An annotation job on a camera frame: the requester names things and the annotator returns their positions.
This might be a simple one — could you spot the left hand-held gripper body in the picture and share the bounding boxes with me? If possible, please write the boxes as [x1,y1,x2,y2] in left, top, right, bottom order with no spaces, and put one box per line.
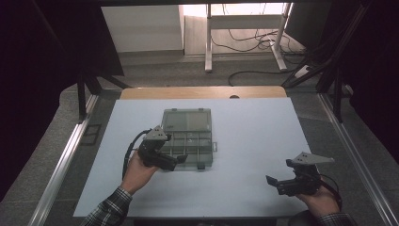
[136,124,179,172]

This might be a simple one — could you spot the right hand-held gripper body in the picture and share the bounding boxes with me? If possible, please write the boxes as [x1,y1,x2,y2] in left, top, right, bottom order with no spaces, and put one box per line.
[275,152,336,198]

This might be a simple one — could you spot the clear plastic organizer box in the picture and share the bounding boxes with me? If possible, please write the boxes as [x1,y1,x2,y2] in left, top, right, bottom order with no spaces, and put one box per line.
[160,107,218,171]

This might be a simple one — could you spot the person's right hand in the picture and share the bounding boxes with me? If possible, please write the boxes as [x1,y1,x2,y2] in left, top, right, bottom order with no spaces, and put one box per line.
[295,185,343,218]

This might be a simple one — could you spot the person's left hand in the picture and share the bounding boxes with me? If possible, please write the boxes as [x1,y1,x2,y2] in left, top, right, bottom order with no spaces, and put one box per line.
[120,150,160,196]

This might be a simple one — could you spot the wooden table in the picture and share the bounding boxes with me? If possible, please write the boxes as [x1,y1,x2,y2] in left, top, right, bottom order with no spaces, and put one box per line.
[120,86,288,101]

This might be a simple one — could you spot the black metal stand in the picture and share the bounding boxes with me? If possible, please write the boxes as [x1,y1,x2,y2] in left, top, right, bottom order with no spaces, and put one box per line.
[280,2,373,123]
[75,70,132,124]

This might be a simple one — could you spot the white power strip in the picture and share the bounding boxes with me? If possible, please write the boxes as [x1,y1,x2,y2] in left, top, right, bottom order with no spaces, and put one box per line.
[294,64,312,80]

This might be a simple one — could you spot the white cabinet panel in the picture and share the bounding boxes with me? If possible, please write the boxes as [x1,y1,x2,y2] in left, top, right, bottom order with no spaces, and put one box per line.
[101,4,185,54]

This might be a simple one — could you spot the dark curtain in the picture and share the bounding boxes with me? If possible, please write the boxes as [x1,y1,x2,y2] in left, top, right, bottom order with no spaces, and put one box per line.
[0,0,125,202]

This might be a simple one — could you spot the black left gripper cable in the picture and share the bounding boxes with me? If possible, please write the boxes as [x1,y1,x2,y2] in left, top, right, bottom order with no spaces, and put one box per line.
[121,128,152,181]

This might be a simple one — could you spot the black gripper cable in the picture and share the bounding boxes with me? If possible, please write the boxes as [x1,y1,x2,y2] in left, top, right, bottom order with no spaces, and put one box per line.
[121,128,152,181]
[319,173,343,211]

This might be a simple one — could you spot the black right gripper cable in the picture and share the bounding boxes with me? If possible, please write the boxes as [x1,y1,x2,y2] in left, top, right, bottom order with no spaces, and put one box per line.
[319,173,343,211]

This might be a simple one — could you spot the aluminium floor rail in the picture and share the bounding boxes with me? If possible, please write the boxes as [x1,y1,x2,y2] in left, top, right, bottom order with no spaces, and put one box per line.
[317,92,399,226]
[28,93,100,226]

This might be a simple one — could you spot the black floor cables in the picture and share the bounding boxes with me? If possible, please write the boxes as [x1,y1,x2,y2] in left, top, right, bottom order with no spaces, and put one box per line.
[209,3,310,88]

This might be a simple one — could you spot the white metal desk frame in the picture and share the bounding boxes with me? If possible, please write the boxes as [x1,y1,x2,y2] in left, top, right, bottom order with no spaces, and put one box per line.
[204,3,294,73]

